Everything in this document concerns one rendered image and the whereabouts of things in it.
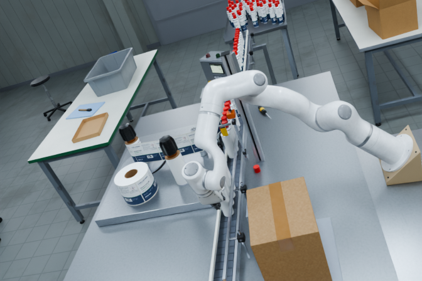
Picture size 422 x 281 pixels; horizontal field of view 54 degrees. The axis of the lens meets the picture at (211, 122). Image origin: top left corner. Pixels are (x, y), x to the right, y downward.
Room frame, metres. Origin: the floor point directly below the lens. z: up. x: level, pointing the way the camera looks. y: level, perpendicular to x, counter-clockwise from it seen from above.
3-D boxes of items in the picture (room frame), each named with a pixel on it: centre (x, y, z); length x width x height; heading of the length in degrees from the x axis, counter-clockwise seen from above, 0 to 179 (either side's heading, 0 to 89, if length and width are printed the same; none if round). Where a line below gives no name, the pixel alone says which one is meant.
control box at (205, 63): (1.96, -0.15, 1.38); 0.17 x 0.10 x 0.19; 38
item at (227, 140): (1.94, -0.05, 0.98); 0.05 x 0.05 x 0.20
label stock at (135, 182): (1.93, 0.51, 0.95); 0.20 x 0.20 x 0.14
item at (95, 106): (3.66, 1.06, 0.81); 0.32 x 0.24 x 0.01; 59
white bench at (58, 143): (3.88, 0.90, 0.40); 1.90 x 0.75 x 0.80; 164
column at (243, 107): (1.88, -0.19, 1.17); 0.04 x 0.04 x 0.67; 73
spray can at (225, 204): (1.50, 0.07, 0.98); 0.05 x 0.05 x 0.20
